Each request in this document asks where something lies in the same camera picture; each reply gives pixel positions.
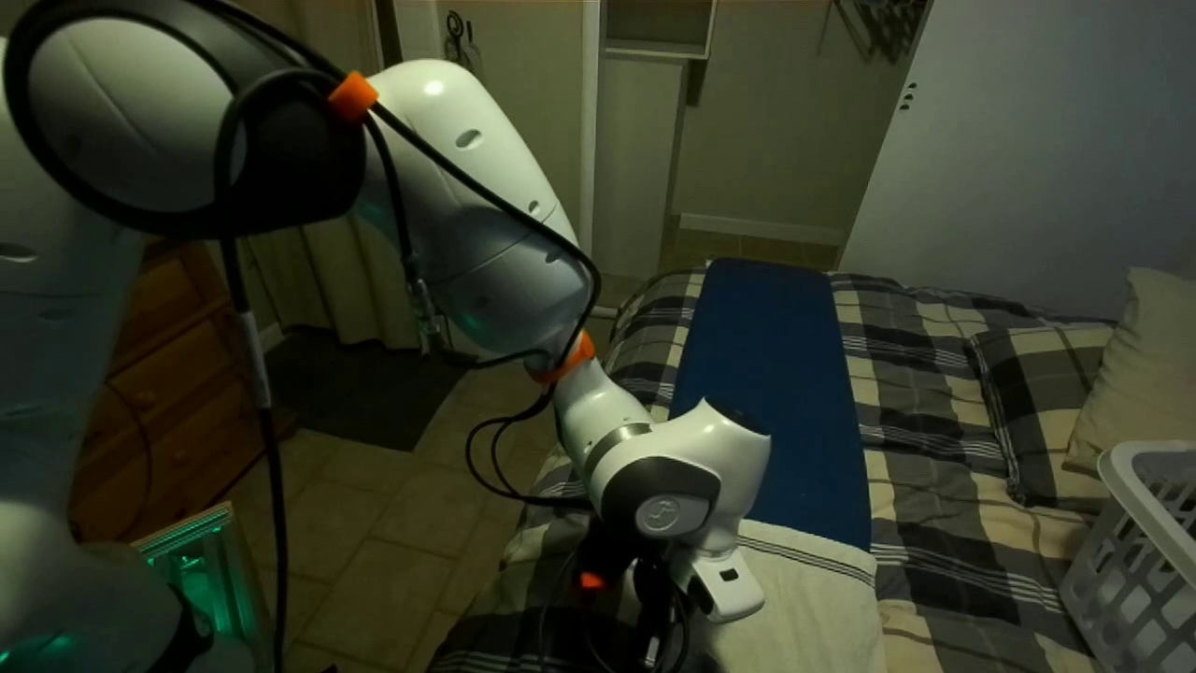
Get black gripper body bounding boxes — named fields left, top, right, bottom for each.
left=573, top=516, right=703, bottom=673

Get blue mat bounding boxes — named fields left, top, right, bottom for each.
left=668, top=257, right=876, bottom=555

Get dark floor rug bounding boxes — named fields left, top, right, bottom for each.
left=264, top=324, right=480, bottom=455

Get plaid comforter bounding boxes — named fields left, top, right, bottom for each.
left=425, top=265, right=1196, bottom=673

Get white baseboard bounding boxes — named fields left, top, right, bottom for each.
left=677, top=211, right=851, bottom=250

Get robot stand with green light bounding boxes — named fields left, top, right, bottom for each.
left=127, top=500, right=264, bottom=673

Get narrow white closet door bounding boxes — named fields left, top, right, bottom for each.
left=593, top=48, right=690, bottom=296

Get plaid pillow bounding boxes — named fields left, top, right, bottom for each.
left=968, top=316, right=1119, bottom=516

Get wooden dresser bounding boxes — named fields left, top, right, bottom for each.
left=67, top=238, right=303, bottom=545

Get white laundry basket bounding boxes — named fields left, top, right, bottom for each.
left=1058, top=437, right=1196, bottom=673

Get closet shelf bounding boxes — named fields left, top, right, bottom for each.
left=597, top=0, right=721, bottom=63

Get cream pillow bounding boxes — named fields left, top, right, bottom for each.
left=1066, top=265, right=1196, bottom=484

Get dark hanging item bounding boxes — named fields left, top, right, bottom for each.
left=442, top=7, right=481, bottom=68

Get dark clothes hangers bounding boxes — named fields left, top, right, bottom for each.
left=828, top=0, right=936, bottom=68

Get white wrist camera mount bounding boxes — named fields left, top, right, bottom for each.
left=686, top=543, right=766, bottom=624

